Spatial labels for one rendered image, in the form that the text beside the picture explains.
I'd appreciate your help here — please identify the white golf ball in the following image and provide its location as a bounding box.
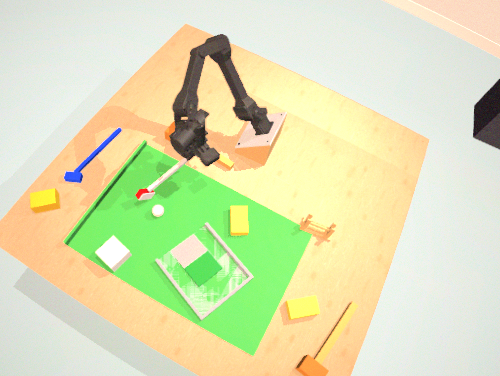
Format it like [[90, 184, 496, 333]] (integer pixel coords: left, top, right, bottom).
[[152, 205, 164, 217]]

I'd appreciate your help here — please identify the blue golf putter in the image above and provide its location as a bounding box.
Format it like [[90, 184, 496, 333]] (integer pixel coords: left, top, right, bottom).
[[64, 128, 122, 183]]

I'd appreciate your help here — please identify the green flat mat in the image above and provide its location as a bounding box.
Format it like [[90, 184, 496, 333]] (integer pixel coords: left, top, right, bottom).
[[68, 145, 312, 357]]

